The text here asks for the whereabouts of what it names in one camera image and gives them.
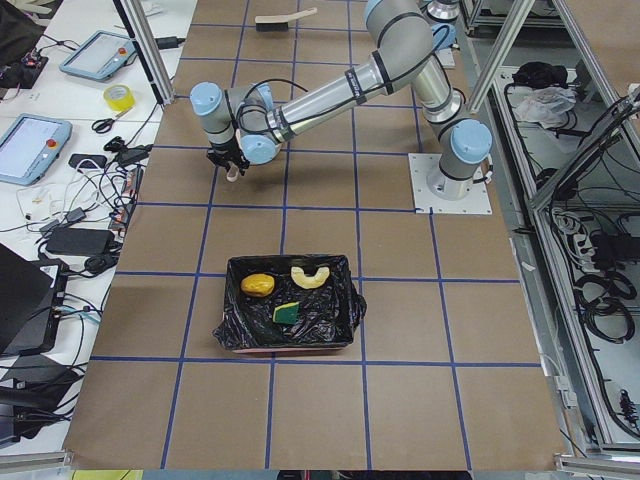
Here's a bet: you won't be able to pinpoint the white crumpled cloth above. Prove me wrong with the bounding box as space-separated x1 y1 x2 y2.
514 87 577 129

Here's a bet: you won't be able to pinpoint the white hand brush black bristles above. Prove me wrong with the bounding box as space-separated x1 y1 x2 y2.
254 7 318 32

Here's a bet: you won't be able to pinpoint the teach pendant near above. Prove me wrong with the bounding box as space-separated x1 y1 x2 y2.
1 113 73 186

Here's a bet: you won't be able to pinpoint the teach pendant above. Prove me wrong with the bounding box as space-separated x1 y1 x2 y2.
1 113 73 186
59 30 136 81

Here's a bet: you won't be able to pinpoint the yellow tape roll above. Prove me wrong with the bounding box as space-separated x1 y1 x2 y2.
103 84 135 112

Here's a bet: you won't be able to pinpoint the black power adapter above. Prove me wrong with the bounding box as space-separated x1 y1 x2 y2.
45 228 115 256

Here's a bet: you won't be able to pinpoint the aluminium frame post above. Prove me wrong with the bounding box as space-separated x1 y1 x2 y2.
113 0 175 106

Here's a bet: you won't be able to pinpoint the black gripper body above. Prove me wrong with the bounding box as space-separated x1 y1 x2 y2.
207 145 250 176

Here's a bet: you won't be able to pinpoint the brown oval bread roll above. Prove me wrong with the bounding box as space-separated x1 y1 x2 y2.
240 273 275 298

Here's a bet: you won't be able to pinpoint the coiled black cables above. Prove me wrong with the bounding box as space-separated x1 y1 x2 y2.
572 272 640 346

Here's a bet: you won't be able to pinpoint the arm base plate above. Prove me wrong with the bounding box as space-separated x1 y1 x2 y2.
408 153 493 215

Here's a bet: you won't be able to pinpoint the pale crescent bread piece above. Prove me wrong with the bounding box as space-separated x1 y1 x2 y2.
290 266 330 290

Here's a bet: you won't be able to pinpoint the yellow green sponge piece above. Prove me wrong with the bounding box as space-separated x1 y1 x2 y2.
272 302 300 325

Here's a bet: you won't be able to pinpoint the black handled scissors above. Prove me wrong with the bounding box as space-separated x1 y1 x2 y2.
91 110 127 134

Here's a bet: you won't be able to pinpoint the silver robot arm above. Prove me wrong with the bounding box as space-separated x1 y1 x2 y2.
426 0 460 23
189 1 492 182

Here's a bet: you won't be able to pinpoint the black lined trash bin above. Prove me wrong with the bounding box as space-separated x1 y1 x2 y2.
212 254 367 353

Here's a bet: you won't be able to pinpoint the teach pendant far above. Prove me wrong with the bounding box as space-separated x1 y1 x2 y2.
59 30 136 81

